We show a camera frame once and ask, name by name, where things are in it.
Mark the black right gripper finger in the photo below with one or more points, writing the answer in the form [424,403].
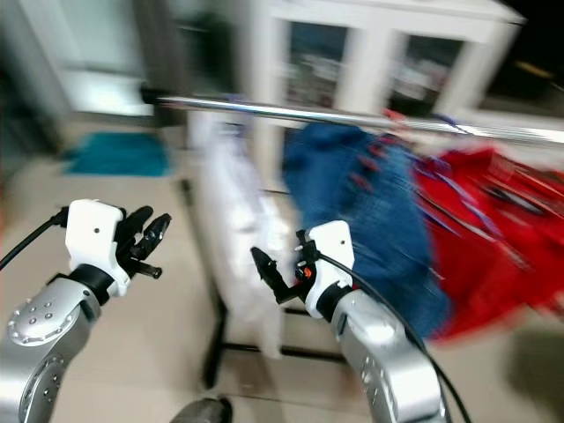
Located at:
[267,271]

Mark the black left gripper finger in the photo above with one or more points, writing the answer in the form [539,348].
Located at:
[141,225]
[157,231]

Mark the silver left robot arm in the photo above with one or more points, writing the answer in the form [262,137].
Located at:
[35,344]

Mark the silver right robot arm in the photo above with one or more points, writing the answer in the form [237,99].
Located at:
[388,361]

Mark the white hung garment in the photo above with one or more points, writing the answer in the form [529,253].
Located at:
[238,220]

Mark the teal floor mat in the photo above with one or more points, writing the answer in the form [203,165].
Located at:
[119,154]

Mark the blue denim garment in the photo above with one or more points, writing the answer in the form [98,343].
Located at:
[361,185]

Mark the grey robot foot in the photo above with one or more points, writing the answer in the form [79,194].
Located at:
[201,411]

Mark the white framed glass door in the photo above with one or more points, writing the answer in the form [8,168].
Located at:
[106,62]

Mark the red polo shirt plaid collar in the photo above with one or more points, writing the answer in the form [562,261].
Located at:
[493,238]

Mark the white glass door cabinet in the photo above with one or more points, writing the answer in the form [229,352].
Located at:
[374,53]

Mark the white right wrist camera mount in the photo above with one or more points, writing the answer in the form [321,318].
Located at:
[330,256]

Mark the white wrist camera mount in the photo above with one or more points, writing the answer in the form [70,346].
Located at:
[95,233]
[330,256]

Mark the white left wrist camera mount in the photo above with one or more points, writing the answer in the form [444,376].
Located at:
[95,233]

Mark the black clothes rack chrome rail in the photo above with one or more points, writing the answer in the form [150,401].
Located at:
[282,110]

